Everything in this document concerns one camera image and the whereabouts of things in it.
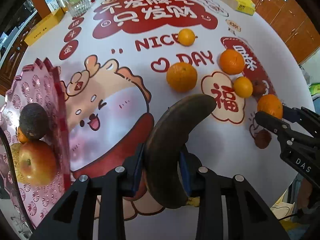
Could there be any orange tangerine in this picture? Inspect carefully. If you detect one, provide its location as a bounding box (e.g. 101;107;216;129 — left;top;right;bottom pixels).
166;62;197;93
257;94;283;119
219;49;245;75
17;127;29;144

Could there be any red apple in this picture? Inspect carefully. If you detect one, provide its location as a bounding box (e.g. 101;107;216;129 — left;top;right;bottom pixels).
18;140;57;186

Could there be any small yellow tangerine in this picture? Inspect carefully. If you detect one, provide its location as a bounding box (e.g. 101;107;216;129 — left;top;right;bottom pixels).
177;28;196;47
233;76;253;98

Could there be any yellow speckled pear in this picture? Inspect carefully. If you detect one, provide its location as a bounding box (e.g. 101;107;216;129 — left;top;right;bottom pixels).
10;143;25;183

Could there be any dark green avocado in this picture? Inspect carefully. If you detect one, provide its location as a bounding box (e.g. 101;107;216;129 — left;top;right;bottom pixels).
19;103;49;140

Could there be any overripe brown banana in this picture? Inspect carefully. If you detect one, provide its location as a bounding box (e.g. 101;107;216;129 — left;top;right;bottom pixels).
144;94;216;209

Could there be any small red lychee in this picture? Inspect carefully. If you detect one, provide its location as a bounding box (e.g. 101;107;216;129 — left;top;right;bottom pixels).
252;80;266;98

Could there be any yellow tissue pack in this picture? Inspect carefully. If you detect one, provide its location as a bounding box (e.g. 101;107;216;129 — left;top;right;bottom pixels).
221;0;255;16

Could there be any pink plastic fruit bowl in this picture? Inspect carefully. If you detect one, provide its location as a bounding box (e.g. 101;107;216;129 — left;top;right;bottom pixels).
1;59;71;229

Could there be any yellow tin box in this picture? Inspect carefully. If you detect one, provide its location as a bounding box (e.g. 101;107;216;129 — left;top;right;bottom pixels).
24;8;65;46

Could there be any clear drinking glass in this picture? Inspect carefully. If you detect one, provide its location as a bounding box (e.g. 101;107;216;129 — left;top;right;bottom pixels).
66;0;91;17

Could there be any small metal tin can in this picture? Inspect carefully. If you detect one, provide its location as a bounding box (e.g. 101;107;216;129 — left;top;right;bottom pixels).
56;0;68;13

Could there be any white blue card box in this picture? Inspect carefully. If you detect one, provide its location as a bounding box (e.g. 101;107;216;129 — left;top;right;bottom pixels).
44;0;60;12

